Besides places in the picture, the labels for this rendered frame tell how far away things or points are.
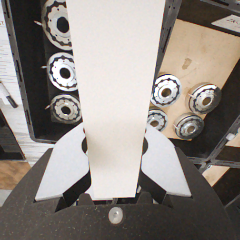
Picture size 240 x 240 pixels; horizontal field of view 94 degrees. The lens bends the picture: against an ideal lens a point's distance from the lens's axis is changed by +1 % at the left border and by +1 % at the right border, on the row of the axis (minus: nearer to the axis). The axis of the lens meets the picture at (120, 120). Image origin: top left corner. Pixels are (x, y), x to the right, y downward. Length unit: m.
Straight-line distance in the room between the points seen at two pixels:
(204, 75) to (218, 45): 0.08
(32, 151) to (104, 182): 0.70
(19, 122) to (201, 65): 0.80
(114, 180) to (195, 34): 0.41
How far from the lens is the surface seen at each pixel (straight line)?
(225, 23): 0.42
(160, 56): 0.29
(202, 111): 0.49
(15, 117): 0.75
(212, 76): 0.49
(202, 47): 0.45
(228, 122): 0.49
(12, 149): 1.67
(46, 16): 0.39
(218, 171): 0.85
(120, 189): 0.19
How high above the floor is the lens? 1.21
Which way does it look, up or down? 61 degrees down
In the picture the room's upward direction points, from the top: 175 degrees clockwise
